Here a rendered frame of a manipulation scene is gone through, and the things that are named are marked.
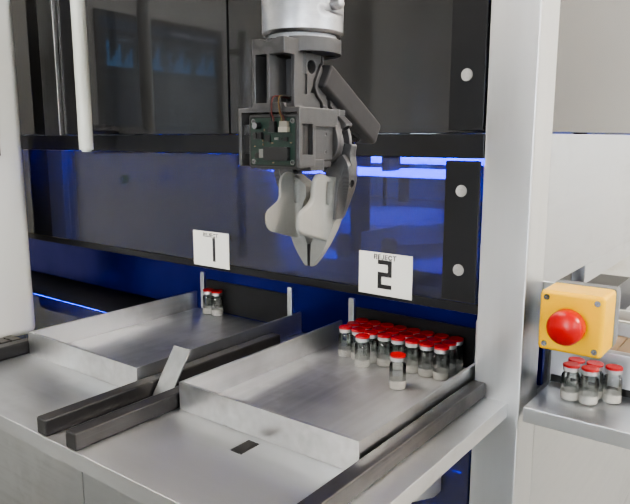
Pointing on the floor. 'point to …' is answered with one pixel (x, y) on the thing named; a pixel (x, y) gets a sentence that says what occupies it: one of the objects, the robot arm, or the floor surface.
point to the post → (513, 237)
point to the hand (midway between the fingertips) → (314, 252)
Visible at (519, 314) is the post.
